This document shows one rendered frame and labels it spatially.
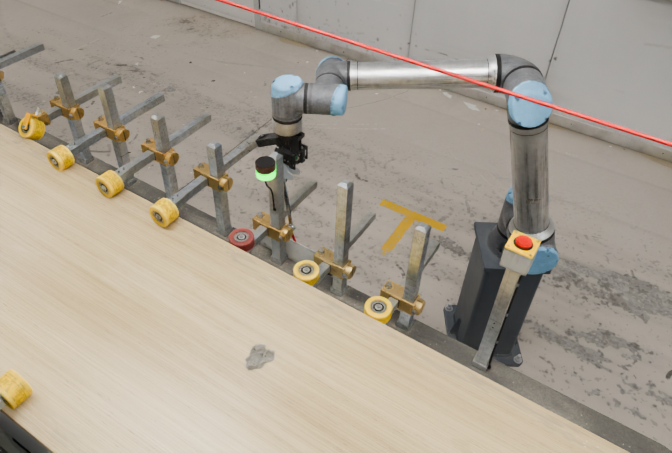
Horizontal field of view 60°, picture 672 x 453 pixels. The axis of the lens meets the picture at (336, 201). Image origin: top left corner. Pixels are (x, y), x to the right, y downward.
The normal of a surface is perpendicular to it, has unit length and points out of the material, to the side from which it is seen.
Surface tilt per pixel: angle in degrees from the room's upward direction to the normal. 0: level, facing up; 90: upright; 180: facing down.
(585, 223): 0
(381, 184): 0
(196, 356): 0
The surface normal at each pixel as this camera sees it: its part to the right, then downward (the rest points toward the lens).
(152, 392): 0.04, -0.75
